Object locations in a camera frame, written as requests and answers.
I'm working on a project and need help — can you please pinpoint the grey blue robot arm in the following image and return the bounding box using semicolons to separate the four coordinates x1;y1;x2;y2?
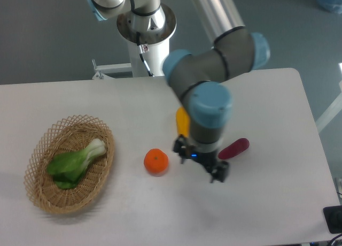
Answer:
87;0;270;182

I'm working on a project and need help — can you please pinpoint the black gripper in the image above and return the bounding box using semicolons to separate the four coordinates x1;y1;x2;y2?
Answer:
173;134;230;183

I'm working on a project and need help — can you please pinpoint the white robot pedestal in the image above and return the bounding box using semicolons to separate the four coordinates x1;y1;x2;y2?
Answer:
116;4;176;78

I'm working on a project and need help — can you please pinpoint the woven wicker basket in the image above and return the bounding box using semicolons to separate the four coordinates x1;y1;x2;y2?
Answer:
24;115;115;214

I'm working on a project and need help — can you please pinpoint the orange tangerine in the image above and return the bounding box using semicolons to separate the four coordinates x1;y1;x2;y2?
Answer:
143;148;169;175

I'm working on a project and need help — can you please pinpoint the purple sweet potato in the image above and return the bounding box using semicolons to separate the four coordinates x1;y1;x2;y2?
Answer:
218;138;250;160

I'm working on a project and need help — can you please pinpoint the black device at edge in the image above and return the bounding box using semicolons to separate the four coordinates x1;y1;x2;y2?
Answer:
323;205;341;234

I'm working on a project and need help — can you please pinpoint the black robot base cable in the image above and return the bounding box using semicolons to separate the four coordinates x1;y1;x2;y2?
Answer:
135;31;155;77

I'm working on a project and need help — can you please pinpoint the white left frame bracket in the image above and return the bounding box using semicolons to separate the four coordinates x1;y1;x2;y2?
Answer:
91;59;133;80

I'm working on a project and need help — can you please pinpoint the green bok choy vegetable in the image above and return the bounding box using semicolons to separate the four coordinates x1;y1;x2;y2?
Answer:
46;139;106;190

